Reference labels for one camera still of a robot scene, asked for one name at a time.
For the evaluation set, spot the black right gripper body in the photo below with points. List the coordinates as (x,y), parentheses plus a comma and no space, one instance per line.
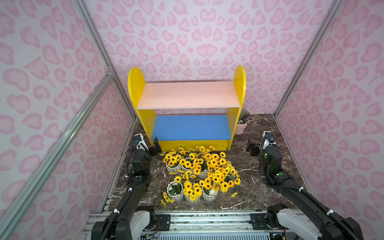
(258,147)

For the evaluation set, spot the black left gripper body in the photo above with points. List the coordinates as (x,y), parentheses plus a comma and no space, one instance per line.
(149,149)

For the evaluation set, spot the sunflower pot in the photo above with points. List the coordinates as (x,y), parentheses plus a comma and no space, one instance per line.
(192,192)
(172,161)
(223,178)
(209,189)
(218,159)
(185,161)
(174,192)
(202,156)

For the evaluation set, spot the yellow two-tier shelf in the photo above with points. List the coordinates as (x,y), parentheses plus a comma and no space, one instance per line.
(217,130)

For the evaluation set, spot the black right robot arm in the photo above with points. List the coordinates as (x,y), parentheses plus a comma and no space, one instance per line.
(318,222)

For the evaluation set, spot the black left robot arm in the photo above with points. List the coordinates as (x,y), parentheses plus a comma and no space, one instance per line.
(128,219)

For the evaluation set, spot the pink cup with pencils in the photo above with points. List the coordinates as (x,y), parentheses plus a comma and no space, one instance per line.
(243,120)

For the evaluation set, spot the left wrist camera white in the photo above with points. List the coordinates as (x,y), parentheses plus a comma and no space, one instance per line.
(139,142)

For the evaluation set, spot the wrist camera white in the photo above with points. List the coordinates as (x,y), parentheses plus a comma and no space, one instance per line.
(139,142)
(268,139)

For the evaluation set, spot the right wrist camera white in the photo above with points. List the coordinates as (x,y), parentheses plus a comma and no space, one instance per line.
(268,139)

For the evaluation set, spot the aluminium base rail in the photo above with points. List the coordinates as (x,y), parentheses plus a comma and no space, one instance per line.
(230,225)

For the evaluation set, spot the back left aluminium post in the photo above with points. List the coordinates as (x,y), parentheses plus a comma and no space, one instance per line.
(91,26)

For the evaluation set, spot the left aluminium frame profile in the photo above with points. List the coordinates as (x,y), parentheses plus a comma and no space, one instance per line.
(29,192)

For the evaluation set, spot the aluminium frame profile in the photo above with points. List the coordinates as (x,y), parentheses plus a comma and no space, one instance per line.
(29,192)
(325,24)

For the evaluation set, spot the right aluminium frame profile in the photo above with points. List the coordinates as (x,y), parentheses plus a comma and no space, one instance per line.
(325,24)

